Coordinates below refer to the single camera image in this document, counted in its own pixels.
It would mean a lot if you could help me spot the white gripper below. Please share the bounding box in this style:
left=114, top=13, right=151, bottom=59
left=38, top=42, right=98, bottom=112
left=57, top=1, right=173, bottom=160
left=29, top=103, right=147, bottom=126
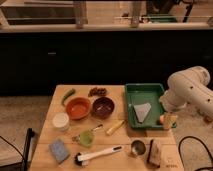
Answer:
left=159, top=91, right=181, bottom=130

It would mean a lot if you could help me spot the yellow banana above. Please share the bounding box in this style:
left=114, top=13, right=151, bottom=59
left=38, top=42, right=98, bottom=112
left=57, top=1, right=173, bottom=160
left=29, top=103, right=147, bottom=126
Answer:
left=106, top=120, right=124, bottom=136

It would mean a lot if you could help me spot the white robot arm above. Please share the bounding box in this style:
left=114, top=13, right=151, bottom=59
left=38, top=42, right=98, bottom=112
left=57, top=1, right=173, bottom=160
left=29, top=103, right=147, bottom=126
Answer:
left=159, top=66, right=213, bottom=119

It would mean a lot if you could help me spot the metal cup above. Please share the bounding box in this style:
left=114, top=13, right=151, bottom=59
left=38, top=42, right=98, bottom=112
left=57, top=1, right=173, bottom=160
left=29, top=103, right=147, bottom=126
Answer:
left=131, top=140, right=146, bottom=156

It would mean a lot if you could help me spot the white plastic cup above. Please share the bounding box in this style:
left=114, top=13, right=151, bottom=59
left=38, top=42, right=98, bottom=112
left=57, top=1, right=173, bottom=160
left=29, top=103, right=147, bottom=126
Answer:
left=52, top=113, right=70, bottom=131

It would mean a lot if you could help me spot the grey folded cloth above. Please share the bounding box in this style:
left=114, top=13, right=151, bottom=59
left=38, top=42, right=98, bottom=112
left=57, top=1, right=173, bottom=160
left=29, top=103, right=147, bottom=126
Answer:
left=134, top=103, right=151, bottom=123

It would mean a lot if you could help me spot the green plastic tray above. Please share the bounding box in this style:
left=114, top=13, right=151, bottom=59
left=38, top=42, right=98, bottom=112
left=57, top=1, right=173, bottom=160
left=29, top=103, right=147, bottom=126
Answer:
left=125, top=83, right=165, bottom=130

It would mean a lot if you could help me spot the dark purple bowl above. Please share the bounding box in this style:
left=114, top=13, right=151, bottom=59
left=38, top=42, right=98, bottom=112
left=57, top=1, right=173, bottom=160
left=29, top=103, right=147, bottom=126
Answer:
left=92, top=97, right=115, bottom=119

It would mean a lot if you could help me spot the brown grape bunch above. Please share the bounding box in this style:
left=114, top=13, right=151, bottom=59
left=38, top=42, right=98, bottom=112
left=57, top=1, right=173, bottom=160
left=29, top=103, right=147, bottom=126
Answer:
left=88, top=87, right=107, bottom=97

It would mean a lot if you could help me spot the green measuring scoop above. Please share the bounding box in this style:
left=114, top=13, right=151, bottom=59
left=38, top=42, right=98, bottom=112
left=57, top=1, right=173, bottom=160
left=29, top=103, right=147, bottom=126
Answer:
left=72, top=124, right=103, bottom=147

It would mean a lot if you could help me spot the orange bowl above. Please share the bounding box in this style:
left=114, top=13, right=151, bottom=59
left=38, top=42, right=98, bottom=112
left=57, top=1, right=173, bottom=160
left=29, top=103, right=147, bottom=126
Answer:
left=65, top=97, right=91, bottom=120

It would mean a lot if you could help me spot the white dish brush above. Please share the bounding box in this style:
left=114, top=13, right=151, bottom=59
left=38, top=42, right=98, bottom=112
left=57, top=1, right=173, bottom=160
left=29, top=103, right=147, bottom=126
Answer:
left=74, top=146, right=123, bottom=166

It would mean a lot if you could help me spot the green chili pepper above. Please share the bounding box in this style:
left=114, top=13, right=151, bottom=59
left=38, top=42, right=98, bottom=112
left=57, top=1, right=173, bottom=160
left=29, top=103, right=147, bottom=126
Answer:
left=61, top=89, right=76, bottom=106

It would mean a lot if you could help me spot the blue sponge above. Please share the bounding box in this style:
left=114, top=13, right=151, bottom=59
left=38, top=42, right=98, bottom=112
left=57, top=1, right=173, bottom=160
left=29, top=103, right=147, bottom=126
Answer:
left=49, top=139, right=70, bottom=164

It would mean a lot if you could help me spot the black cable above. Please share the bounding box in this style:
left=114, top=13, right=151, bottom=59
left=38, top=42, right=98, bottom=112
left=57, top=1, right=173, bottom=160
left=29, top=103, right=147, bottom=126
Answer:
left=177, top=135, right=213, bottom=171

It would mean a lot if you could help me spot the black chair frame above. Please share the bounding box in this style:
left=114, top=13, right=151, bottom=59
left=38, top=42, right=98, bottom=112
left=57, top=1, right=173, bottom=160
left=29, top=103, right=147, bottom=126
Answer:
left=0, top=128, right=35, bottom=171

